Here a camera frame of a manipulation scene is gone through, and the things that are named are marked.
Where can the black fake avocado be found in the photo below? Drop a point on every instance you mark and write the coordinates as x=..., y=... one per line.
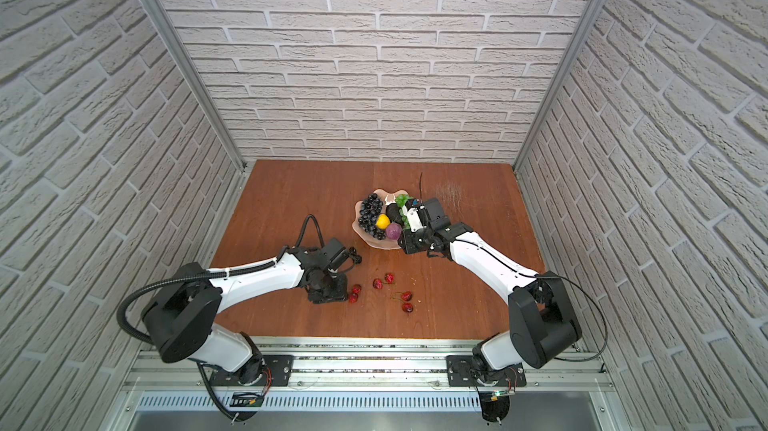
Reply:
x=393, y=213

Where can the aluminium corner post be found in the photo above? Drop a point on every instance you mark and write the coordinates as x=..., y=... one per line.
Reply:
x=178, y=52
x=591, y=12

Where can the red cherry pair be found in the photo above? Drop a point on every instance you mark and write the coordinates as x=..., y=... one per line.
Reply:
x=354, y=294
x=380, y=283
x=406, y=301

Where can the pink scalloped fruit bowl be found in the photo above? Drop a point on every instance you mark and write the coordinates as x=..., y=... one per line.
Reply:
x=386, y=198

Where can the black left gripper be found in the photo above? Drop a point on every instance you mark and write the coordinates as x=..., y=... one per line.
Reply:
x=327, y=297

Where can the yellow fake lemon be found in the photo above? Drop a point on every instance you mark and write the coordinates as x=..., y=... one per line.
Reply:
x=382, y=222

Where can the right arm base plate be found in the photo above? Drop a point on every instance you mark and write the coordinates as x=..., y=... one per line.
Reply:
x=470, y=371

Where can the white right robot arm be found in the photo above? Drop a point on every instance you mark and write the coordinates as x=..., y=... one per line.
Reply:
x=542, y=319

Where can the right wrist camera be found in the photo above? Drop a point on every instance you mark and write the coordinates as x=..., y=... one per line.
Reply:
x=412, y=219

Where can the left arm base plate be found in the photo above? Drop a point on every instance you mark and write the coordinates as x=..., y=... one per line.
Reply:
x=257, y=371

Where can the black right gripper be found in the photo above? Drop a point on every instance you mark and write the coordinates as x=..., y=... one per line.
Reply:
x=409, y=245

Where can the purple fake fig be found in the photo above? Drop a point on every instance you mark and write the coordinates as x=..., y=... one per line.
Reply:
x=393, y=231

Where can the dark purple grape bunch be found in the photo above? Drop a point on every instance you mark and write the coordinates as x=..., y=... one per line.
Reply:
x=369, y=214

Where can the right aluminium corner post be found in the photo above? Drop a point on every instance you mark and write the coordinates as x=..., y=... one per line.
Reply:
x=591, y=12

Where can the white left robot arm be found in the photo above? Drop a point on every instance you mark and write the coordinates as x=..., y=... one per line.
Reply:
x=180, y=317

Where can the left aluminium corner post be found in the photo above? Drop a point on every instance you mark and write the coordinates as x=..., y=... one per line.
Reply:
x=178, y=52

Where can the green grape bunch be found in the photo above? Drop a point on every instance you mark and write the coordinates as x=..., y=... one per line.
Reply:
x=402, y=201

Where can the aluminium mounting rail frame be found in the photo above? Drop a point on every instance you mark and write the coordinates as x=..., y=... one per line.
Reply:
x=315, y=374

